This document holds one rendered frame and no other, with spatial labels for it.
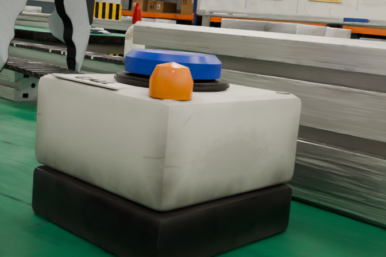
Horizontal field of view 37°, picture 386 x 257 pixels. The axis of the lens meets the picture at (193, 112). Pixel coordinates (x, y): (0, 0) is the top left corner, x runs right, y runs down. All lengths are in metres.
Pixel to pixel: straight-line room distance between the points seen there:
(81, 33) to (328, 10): 2.99
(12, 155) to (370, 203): 0.20
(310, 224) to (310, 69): 0.08
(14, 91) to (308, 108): 0.34
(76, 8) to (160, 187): 0.40
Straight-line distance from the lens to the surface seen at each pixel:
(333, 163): 0.29
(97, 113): 0.21
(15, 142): 0.39
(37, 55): 0.89
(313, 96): 0.29
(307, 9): 3.57
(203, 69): 0.22
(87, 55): 0.78
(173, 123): 0.19
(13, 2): 0.54
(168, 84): 0.19
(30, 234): 0.23
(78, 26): 0.58
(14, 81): 0.57
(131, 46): 1.03
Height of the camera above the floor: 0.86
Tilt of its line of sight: 8 degrees down
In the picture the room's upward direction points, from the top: 5 degrees clockwise
